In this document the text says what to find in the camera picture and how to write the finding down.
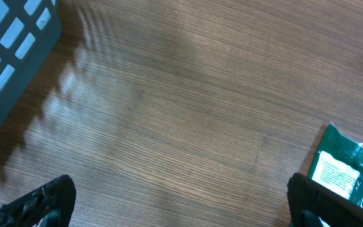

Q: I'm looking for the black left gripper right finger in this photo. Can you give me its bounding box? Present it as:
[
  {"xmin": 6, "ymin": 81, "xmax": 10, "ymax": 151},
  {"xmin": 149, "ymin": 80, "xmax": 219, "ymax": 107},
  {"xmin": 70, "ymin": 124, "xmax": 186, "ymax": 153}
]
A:
[{"xmin": 287, "ymin": 173, "xmax": 363, "ymax": 227}]

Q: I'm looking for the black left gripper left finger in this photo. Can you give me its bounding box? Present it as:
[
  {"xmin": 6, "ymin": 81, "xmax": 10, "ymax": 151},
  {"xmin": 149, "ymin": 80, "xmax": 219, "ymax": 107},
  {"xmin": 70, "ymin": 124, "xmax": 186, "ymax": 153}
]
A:
[{"xmin": 0, "ymin": 175, "xmax": 76, "ymax": 227}]

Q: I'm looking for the green white glove package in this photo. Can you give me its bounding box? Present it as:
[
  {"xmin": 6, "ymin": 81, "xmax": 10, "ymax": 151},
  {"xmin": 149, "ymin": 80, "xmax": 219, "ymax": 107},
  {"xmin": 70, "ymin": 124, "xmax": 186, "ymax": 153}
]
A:
[{"xmin": 308, "ymin": 124, "xmax": 363, "ymax": 208}]

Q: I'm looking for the grey plastic mesh basket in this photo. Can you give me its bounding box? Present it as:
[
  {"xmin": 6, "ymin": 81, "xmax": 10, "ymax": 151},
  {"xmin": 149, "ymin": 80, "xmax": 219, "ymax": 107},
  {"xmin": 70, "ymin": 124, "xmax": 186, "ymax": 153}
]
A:
[{"xmin": 0, "ymin": 0, "xmax": 61, "ymax": 127}]

